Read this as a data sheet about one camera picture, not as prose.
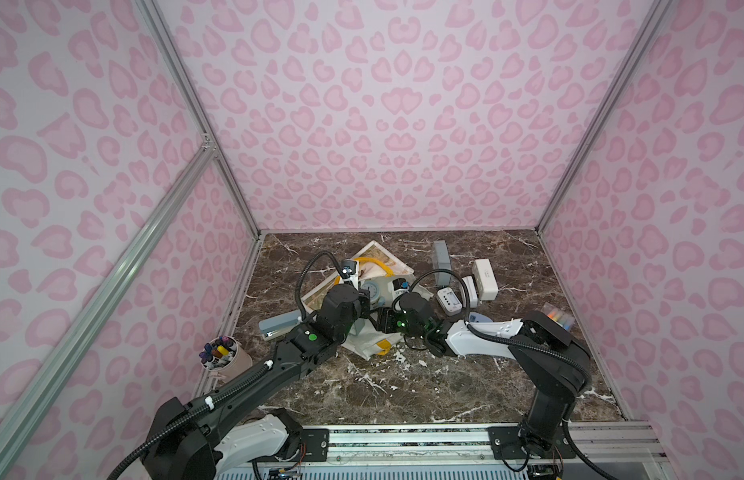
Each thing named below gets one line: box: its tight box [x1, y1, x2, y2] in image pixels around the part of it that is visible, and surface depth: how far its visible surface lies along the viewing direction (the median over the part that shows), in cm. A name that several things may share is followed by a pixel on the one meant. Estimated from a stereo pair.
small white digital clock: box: [437, 287, 463, 316], surface depth 99 cm
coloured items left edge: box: [199, 335, 253, 382], surface depth 78 cm
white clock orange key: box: [462, 275, 478, 308], surface depth 97 cm
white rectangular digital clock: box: [472, 258, 499, 301], surface depth 100 cm
